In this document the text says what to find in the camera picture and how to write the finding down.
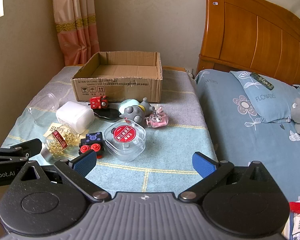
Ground brown cardboard box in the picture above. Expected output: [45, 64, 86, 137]
[70, 51, 163, 103]

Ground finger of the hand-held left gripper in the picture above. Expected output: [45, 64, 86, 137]
[0, 139, 43, 165]

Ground blue floral pillow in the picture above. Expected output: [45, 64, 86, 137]
[229, 70, 300, 124]

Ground clear square lidded container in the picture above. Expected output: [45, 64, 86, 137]
[104, 119, 147, 162]

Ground grey elephant toy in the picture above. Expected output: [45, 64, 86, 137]
[118, 97, 156, 123]

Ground pink curtain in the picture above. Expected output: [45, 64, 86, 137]
[51, 0, 100, 67]

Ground blue floral bed sheet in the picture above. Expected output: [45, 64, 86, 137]
[194, 69, 300, 207]

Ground wooden bed headboard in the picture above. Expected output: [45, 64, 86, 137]
[195, 0, 300, 88]

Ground yellow capsule bottle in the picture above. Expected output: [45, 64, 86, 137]
[40, 124, 81, 162]

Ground clear plastic jar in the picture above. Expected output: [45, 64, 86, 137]
[27, 92, 60, 127]

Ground pink glass bottle keychain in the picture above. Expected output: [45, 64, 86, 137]
[144, 106, 168, 128]

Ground white plastic container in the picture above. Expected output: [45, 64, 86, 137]
[56, 101, 95, 132]

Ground dark patterned remote control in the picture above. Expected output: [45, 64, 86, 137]
[250, 72, 275, 91]

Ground black hand mirror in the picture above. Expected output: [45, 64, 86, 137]
[93, 108, 120, 121]

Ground black toy car red wheels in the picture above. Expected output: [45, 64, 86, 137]
[78, 131, 107, 158]

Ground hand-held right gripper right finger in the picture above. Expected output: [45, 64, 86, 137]
[178, 151, 279, 203]

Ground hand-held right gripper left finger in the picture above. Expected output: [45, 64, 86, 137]
[11, 151, 111, 203]

